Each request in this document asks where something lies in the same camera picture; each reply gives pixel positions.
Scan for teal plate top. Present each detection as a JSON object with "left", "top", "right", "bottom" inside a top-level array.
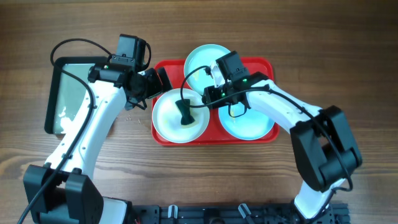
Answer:
[{"left": 183, "top": 44, "right": 230, "bottom": 95}]

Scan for teal plate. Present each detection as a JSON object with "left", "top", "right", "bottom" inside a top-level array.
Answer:
[
  {"left": 218, "top": 103, "right": 275, "bottom": 141},
  {"left": 183, "top": 44, "right": 230, "bottom": 95}
]

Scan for white round plate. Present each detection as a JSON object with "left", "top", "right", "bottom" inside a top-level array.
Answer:
[{"left": 152, "top": 88, "right": 210, "bottom": 144}]

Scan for green yellow sponge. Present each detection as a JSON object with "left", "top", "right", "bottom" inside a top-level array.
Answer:
[{"left": 175, "top": 99, "right": 195, "bottom": 126}]

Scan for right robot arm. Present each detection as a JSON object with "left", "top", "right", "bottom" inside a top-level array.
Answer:
[{"left": 202, "top": 51, "right": 363, "bottom": 223}]

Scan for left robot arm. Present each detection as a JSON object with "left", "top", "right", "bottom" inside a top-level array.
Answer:
[{"left": 22, "top": 34, "right": 172, "bottom": 223}]

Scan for red plastic tray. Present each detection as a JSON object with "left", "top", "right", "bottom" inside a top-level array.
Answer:
[{"left": 155, "top": 57, "right": 280, "bottom": 146}]

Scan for teal plate right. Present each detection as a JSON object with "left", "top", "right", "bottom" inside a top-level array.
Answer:
[{"left": 218, "top": 103, "right": 275, "bottom": 141}]

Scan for black water basin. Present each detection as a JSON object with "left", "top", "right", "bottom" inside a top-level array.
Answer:
[{"left": 44, "top": 57, "right": 107, "bottom": 134}]

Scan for black left camera cable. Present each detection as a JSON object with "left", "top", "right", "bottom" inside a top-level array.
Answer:
[{"left": 17, "top": 38, "right": 153, "bottom": 224}]

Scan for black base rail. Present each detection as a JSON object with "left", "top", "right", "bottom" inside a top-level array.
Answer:
[{"left": 133, "top": 203, "right": 351, "bottom": 224}]

